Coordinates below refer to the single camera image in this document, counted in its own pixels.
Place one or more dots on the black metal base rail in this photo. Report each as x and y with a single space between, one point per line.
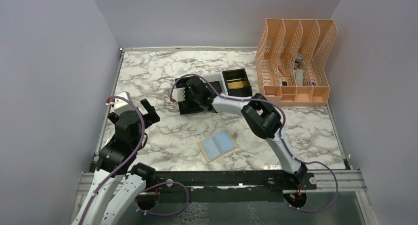
236 186

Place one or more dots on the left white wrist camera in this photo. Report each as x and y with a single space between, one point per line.
120 106

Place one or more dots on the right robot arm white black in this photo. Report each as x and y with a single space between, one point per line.
265 119

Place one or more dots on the grey tape roll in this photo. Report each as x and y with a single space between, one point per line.
298 59

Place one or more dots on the black white card tray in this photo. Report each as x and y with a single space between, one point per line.
225 86

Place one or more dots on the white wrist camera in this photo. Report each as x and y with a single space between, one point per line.
178 95
120 106

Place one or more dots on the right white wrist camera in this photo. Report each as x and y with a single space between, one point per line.
178 95

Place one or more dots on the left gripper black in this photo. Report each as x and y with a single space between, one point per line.
151 116

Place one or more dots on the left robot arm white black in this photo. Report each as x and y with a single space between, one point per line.
111 171

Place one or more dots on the gold card in tray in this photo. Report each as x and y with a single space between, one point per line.
235 85

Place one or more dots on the orange plastic desk organizer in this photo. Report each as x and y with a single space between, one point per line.
291 59

